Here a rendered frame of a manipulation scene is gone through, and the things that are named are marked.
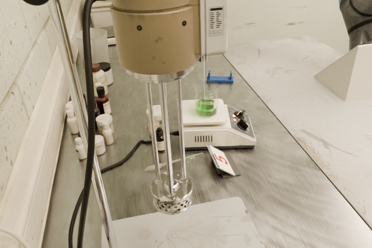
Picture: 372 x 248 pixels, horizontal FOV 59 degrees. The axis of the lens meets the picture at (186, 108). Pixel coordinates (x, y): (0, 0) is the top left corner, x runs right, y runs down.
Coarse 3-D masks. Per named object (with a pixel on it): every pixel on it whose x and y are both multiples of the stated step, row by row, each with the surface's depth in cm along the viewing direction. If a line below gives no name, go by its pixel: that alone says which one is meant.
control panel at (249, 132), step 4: (228, 108) 93; (232, 108) 95; (228, 112) 91; (232, 112) 93; (232, 116) 90; (244, 116) 94; (248, 116) 96; (232, 120) 89; (236, 120) 90; (248, 120) 93; (232, 124) 87; (236, 124) 88; (248, 124) 91; (232, 128) 85; (236, 128) 86; (248, 128) 89; (244, 132) 86; (248, 132) 87; (252, 132) 89; (252, 136) 87
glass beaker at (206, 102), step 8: (208, 80) 86; (200, 88) 87; (208, 88) 87; (216, 88) 85; (200, 96) 82; (208, 96) 82; (216, 96) 83; (200, 104) 83; (208, 104) 83; (216, 104) 85; (200, 112) 85; (208, 112) 84; (216, 112) 86
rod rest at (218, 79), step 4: (208, 76) 122; (212, 76) 124; (216, 76) 124; (220, 76) 124; (224, 76) 124; (228, 76) 124; (232, 76) 123; (212, 80) 122; (216, 80) 122; (220, 80) 121; (224, 80) 121; (228, 80) 121; (232, 80) 121
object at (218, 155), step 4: (212, 148) 83; (216, 152) 83; (220, 152) 85; (216, 156) 81; (220, 156) 82; (216, 160) 79; (220, 160) 80; (224, 160) 82; (220, 164) 78; (224, 164) 80; (228, 164) 81; (224, 168) 78; (228, 168) 79
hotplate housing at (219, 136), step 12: (228, 120) 88; (192, 132) 85; (204, 132) 85; (216, 132) 85; (228, 132) 85; (240, 132) 85; (192, 144) 87; (204, 144) 87; (216, 144) 87; (228, 144) 87; (240, 144) 87; (252, 144) 87
